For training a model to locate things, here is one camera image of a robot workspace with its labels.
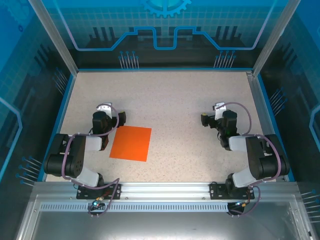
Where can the aluminium table edge rail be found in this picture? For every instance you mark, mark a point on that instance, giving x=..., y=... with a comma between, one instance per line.
x=261, y=112

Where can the aluminium frame post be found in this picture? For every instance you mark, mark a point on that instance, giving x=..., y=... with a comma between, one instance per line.
x=58, y=45
x=274, y=37

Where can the orange paper sheet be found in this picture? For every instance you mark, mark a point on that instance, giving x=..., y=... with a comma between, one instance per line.
x=131, y=145

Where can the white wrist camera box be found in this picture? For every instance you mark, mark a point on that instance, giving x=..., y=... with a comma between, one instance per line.
x=220, y=106
x=104, y=108

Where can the brushed steel tray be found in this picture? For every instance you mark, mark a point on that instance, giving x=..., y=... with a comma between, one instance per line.
x=162, y=227

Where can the long aluminium mounting rail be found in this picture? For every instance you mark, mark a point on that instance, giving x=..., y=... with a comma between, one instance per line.
x=165, y=190

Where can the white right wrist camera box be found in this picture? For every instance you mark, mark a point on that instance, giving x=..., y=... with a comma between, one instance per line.
x=220, y=106

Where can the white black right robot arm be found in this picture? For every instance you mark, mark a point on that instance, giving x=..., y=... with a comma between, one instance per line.
x=255, y=157

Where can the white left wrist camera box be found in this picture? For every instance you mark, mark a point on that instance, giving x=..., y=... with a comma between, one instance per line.
x=104, y=108

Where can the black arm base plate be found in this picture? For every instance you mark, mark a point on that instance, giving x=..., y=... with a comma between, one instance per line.
x=216, y=191
x=81, y=195

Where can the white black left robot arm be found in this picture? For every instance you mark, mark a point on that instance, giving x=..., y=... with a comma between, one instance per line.
x=80, y=160

